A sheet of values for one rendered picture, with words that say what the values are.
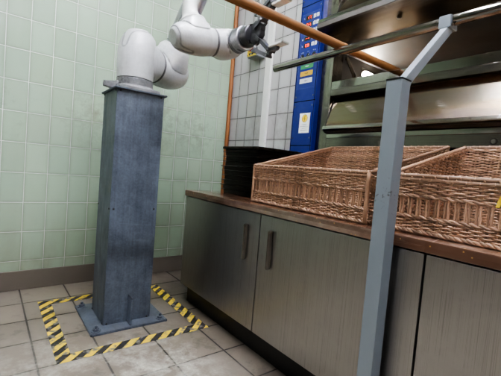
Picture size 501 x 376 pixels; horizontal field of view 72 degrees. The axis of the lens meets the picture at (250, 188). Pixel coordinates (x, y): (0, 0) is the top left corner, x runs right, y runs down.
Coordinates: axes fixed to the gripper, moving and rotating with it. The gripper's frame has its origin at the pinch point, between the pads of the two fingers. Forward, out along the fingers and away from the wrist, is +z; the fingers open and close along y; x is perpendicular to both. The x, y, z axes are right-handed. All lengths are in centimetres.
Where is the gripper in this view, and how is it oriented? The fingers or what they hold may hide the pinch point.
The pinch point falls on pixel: (285, 21)
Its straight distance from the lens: 122.5
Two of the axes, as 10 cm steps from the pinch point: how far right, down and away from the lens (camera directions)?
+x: -7.9, -0.3, -6.2
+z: 6.1, 0.9, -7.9
